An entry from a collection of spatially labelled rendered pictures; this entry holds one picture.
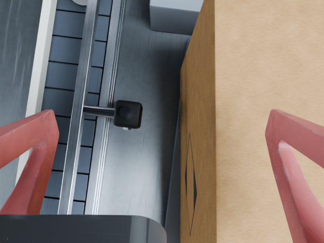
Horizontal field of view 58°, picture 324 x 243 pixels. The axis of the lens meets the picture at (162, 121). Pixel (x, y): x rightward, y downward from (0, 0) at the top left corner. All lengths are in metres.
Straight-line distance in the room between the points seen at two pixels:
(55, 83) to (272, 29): 0.32
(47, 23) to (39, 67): 0.06
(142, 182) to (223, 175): 0.30
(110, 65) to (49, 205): 0.21
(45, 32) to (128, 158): 0.22
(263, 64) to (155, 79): 0.30
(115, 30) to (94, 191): 0.23
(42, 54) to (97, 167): 0.17
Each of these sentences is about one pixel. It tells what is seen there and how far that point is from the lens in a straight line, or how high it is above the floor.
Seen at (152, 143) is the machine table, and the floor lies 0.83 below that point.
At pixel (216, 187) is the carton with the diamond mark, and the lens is 0.18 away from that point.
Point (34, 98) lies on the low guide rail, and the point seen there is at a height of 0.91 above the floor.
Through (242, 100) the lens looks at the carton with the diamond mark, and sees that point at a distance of 0.19.
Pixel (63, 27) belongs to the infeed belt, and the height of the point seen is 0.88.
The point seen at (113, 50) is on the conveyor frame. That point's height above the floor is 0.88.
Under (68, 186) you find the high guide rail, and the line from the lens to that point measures 0.35.
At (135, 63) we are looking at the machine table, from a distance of 0.48.
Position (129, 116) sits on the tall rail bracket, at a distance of 0.31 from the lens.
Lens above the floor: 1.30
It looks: 86 degrees down
